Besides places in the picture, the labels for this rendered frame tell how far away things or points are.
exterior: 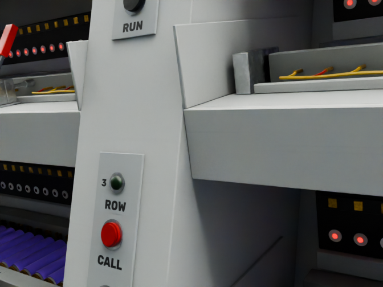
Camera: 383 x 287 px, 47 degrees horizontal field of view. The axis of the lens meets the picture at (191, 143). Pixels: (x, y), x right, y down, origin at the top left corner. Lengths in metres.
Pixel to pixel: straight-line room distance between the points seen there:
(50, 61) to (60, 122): 0.32
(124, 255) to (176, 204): 0.05
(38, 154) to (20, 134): 0.03
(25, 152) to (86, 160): 0.09
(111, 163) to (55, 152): 0.08
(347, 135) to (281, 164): 0.04
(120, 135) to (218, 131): 0.08
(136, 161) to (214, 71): 0.08
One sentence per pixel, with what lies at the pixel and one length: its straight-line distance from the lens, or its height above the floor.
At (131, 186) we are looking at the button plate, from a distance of 0.29.
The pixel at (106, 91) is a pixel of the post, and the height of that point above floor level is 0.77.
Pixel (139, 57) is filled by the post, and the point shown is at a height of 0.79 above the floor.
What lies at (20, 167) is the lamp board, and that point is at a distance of 0.66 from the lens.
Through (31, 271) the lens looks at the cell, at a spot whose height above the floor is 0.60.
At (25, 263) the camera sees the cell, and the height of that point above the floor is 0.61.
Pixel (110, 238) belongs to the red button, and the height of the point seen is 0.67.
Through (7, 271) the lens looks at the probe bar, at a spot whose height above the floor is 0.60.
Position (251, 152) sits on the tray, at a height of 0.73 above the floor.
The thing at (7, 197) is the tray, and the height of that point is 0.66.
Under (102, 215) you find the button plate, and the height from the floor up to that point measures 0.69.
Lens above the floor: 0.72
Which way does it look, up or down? 4 degrees up
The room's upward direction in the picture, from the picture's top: 5 degrees clockwise
